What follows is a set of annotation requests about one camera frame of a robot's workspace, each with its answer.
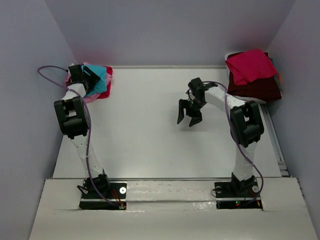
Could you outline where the turquoise t shirt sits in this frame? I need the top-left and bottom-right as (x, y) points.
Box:
(82, 64), (107, 97)

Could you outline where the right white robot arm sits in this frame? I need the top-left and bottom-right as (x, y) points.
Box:
(177, 77), (265, 199)

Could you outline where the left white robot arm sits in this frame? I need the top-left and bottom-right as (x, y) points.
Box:
(53, 64), (111, 196)

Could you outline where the pink folded t shirt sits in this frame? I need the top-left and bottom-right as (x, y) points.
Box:
(65, 62), (100, 103)

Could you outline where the red folded t shirt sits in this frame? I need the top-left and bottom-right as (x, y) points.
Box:
(97, 66), (113, 99)

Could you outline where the magenta t shirt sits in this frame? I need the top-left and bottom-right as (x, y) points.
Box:
(225, 49), (277, 86)

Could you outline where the white perforated basket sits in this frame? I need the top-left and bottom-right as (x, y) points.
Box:
(223, 52), (283, 105)

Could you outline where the dark red t shirt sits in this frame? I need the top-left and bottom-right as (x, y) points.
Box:
(227, 51), (283, 103)

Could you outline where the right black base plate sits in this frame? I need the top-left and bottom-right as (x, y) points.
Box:
(210, 181), (263, 210)

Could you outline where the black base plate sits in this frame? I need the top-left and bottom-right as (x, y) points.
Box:
(210, 181), (263, 210)
(77, 181), (127, 211)

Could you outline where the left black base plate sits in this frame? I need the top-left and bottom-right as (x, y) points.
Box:
(77, 181), (127, 211)

